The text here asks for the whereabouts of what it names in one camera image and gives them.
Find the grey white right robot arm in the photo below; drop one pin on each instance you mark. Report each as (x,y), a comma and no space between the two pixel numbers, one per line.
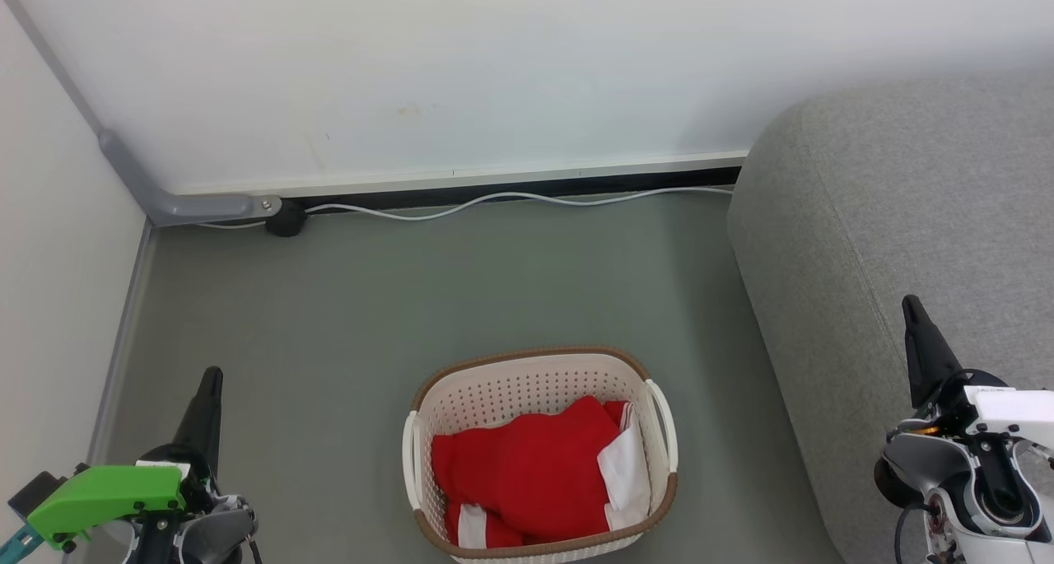
(972,498)

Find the cream perforated laundry basket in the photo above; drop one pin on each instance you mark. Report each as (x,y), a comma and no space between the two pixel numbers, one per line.
(510,383)

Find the silver wall baseboard strip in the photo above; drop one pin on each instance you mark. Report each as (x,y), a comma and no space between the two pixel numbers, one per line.
(461,173)

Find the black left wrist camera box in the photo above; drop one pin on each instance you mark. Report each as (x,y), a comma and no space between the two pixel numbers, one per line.
(33,490)

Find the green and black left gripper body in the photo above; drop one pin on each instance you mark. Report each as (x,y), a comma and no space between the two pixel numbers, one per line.
(107,494)

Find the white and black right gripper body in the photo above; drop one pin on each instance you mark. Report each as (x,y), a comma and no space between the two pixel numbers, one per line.
(1013,412)

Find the grey fabric sofa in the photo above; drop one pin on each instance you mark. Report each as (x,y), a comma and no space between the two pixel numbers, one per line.
(889,218)

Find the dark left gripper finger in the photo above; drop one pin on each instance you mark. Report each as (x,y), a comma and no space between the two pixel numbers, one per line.
(204,420)

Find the black round floor fitting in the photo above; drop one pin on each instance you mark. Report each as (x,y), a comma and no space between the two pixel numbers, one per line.
(286,218)

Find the red and white garment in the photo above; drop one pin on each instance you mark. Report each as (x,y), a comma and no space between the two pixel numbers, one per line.
(535,473)

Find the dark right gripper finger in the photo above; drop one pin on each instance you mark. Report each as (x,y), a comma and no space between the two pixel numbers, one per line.
(926,358)

